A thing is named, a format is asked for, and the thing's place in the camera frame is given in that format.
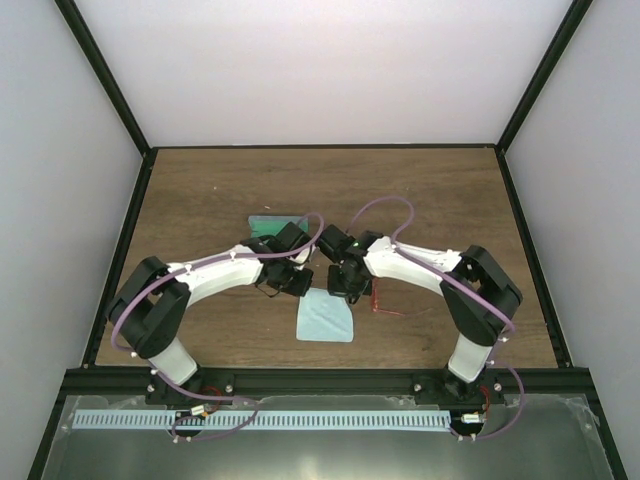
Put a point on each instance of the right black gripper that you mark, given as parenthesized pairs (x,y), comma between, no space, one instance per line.
(335,289)

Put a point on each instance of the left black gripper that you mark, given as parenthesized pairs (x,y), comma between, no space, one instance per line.
(300,289)

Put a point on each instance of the light blue cleaning cloth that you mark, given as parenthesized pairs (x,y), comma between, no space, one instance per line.
(322,317)

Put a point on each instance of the blue green glasses case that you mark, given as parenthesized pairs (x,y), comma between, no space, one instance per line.
(261,225)

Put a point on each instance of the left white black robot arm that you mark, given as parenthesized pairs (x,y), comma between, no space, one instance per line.
(149,308)

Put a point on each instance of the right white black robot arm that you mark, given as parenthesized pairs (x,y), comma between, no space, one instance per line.
(481,298)

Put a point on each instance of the clear plastic sheet cover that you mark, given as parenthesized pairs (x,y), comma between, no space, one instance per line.
(540,437)

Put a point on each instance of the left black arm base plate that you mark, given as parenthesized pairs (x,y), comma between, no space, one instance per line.
(206,382)

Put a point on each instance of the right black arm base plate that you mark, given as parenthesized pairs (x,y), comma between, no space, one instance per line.
(441,387)

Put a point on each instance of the black aluminium frame rail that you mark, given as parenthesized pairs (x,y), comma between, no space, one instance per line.
(260,382)

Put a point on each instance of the light blue slotted cable duct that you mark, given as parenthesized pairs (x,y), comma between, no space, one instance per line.
(404,420)

